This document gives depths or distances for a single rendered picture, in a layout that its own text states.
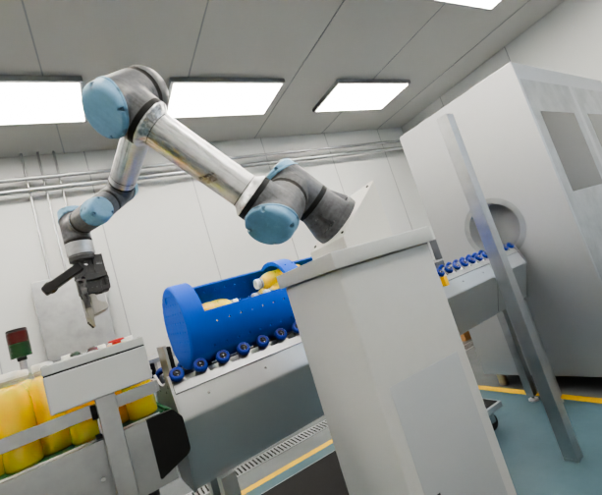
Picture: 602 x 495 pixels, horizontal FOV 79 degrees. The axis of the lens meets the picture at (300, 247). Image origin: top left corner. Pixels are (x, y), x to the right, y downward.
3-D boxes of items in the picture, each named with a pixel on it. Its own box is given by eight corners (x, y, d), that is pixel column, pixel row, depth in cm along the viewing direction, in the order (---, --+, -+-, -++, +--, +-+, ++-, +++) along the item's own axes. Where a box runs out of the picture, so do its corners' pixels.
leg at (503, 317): (540, 399, 228) (504, 302, 235) (536, 403, 225) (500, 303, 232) (531, 398, 233) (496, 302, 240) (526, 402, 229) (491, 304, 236)
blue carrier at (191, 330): (392, 296, 159) (372, 234, 162) (198, 373, 110) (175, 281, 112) (350, 302, 183) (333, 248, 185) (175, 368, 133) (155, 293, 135)
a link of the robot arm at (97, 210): (108, 184, 107) (88, 198, 113) (82, 203, 98) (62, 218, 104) (128, 204, 110) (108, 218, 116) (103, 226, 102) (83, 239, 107)
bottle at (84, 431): (71, 441, 91) (54, 367, 93) (102, 427, 95) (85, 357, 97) (74, 446, 85) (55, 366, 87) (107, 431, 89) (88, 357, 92)
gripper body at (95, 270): (111, 289, 108) (101, 250, 110) (78, 297, 103) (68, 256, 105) (109, 293, 114) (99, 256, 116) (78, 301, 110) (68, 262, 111)
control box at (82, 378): (153, 377, 85) (141, 334, 86) (50, 416, 73) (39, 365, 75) (145, 376, 93) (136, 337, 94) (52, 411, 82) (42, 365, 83)
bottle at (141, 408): (163, 406, 99) (145, 339, 101) (142, 416, 93) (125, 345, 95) (143, 410, 102) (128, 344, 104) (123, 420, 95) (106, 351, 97)
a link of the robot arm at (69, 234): (63, 202, 106) (49, 213, 110) (72, 239, 105) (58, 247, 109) (90, 203, 113) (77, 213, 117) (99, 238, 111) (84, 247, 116)
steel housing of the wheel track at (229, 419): (539, 295, 224) (519, 242, 228) (201, 500, 101) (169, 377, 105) (495, 301, 247) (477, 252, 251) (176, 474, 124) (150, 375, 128)
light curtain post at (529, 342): (583, 456, 165) (453, 113, 183) (578, 463, 161) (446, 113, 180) (568, 453, 170) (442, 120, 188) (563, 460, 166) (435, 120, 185)
